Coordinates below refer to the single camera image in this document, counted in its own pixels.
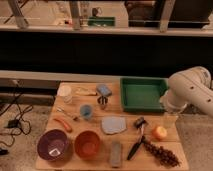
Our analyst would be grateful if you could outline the blue sponge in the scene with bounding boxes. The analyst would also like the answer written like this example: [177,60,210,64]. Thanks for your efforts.
[96,84,112,97]

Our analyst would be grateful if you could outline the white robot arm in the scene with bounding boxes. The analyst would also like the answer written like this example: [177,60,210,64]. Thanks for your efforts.
[159,66,213,128]

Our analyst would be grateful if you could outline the blue plastic cup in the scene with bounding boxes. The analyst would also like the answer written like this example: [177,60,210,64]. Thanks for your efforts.
[80,105,93,120]

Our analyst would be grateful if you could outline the orange yellow fruit toy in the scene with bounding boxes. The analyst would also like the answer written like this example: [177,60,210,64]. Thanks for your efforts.
[152,126,167,140]

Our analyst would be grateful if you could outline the dark grape bunch toy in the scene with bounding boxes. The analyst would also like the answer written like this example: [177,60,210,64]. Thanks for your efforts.
[142,138,180,167]

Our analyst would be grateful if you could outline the green plastic tray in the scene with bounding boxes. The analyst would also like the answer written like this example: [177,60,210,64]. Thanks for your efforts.
[120,77,168,113]

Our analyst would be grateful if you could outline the light blue plate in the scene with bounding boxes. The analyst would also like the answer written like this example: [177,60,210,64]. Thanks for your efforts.
[101,116,127,135]

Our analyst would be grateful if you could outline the grey rectangular block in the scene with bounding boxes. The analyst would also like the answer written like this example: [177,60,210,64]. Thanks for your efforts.
[109,141,122,168]

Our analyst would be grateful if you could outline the orange bowl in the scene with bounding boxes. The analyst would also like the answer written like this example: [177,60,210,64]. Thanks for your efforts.
[74,130,101,160]

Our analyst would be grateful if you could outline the beige wooden piece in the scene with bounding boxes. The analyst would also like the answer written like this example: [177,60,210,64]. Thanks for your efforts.
[75,87,97,96]

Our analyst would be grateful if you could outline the orange carrot toy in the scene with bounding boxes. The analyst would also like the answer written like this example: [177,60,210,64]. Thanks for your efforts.
[54,118,72,132]

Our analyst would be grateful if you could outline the metal spoon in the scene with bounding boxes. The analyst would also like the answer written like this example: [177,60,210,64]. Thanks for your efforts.
[56,107,79,121]

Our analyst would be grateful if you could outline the purple bowl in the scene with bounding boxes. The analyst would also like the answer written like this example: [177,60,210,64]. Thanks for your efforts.
[37,129,69,161]

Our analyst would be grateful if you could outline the green box on shelf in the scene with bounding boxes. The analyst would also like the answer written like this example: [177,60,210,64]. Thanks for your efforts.
[88,17,115,26]

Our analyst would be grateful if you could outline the black cables on floor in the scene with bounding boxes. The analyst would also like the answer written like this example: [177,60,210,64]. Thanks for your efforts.
[0,79,34,156]

